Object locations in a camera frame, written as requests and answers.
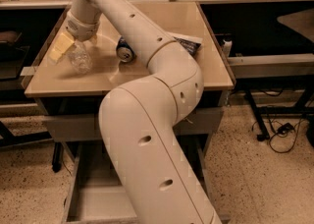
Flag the clear plastic water bottle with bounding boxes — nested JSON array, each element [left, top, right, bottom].
[[67, 41, 92, 75]]

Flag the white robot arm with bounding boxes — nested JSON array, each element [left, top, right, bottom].
[[67, 0, 222, 224]]

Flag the grey drawer cabinet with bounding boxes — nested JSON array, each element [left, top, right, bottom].
[[21, 0, 236, 224]]

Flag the closed grey top drawer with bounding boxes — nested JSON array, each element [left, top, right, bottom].
[[43, 107, 223, 142]]

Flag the blue chip bag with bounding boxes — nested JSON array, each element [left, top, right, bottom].
[[170, 32, 203, 57]]

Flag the black cables on floor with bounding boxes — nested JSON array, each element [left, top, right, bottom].
[[250, 88, 307, 154]]

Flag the blue soda can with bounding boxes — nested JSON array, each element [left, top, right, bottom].
[[116, 36, 135, 63]]

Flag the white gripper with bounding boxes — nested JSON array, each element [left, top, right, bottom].
[[48, 11, 100, 64]]

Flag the open grey middle drawer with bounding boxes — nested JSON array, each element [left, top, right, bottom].
[[60, 140, 231, 224]]

